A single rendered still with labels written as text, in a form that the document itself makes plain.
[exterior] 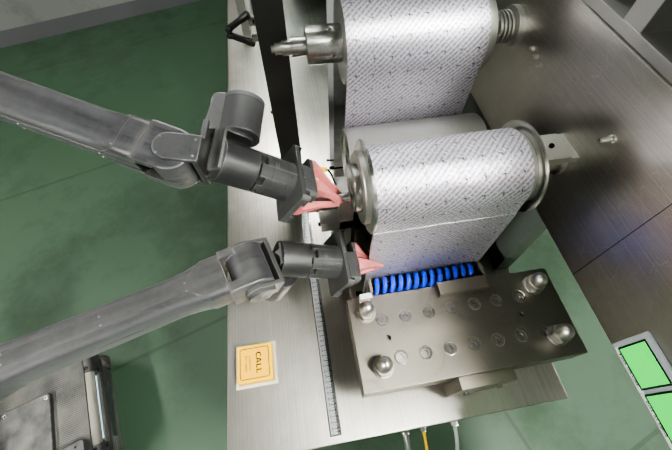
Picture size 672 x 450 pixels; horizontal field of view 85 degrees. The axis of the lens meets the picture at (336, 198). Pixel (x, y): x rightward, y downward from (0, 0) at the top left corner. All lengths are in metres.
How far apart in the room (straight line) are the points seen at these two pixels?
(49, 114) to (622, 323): 0.81
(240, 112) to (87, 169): 2.18
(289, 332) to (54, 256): 1.72
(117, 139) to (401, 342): 0.54
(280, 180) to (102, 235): 1.86
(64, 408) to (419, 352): 1.35
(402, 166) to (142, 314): 0.40
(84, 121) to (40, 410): 1.35
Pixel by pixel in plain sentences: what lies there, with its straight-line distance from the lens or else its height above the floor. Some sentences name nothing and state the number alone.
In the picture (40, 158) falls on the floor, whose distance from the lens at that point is 2.87.
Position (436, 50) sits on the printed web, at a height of 1.35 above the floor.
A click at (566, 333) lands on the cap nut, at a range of 0.76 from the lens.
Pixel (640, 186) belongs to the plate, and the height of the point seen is 1.34.
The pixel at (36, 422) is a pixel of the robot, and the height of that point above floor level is 0.26.
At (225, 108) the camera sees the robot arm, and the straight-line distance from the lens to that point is 0.52.
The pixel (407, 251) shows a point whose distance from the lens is 0.66.
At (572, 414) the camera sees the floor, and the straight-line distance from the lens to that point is 1.96.
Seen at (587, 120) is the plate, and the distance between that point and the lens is 0.65.
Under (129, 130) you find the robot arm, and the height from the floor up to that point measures 1.39.
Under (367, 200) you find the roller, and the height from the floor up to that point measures 1.28.
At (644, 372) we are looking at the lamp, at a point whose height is 1.18.
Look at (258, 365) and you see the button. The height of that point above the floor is 0.92.
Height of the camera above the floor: 1.71
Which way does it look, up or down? 56 degrees down
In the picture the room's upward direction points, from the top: straight up
